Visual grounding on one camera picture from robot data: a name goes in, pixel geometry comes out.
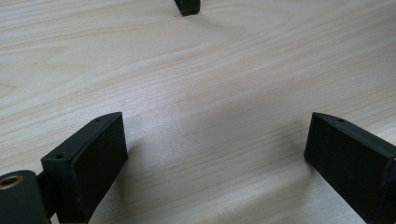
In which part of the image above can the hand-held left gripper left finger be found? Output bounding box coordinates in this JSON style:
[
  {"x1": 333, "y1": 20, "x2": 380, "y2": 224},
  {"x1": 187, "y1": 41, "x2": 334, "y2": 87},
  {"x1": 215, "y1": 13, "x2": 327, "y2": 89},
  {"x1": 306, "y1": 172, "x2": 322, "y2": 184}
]
[{"x1": 36, "y1": 111, "x2": 129, "y2": 224}]

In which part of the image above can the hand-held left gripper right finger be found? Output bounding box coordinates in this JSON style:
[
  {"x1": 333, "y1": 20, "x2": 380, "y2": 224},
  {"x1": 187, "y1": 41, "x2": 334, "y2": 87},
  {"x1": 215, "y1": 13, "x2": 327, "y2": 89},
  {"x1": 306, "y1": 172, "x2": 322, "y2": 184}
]
[{"x1": 304, "y1": 112, "x2": 396, "y2": 224}]

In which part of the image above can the black low shelf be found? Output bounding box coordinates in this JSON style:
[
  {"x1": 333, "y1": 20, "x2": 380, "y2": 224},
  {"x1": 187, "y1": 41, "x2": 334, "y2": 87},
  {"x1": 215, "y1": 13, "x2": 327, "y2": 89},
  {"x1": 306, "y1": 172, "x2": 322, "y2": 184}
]
[{"x1": 174, "y1": 0, "x2": 202, "y2": 17}]

